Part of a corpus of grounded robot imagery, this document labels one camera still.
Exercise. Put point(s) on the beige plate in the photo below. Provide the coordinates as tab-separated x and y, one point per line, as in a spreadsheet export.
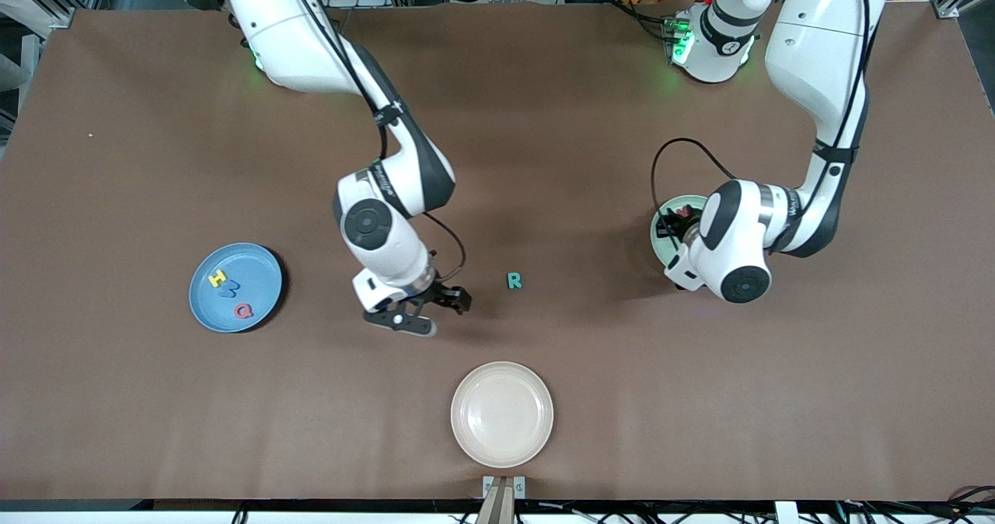
502	414

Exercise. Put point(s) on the red foam letter Q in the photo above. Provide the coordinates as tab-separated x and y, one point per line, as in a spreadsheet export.
239	312

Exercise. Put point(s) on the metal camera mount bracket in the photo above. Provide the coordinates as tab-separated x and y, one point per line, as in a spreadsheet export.
504	501

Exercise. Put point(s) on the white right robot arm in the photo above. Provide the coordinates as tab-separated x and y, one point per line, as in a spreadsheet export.
311	34

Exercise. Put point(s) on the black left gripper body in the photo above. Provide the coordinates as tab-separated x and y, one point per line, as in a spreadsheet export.
673	231

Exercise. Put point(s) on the blue plate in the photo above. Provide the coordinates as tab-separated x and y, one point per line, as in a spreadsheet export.
256	271

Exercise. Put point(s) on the teal foam letter R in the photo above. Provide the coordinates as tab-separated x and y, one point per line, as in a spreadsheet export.
511	281

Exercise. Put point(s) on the yellow foam letter H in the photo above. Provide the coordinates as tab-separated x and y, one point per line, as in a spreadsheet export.
218	278

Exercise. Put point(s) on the green plate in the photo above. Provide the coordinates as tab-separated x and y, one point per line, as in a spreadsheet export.
657	248

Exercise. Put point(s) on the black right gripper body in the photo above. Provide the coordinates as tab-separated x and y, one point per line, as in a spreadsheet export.
438	292

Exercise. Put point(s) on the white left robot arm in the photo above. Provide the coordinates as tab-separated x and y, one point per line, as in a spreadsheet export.
824	42

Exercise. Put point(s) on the blue foam uppercase M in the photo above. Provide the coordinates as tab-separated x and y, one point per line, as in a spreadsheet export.
228	290

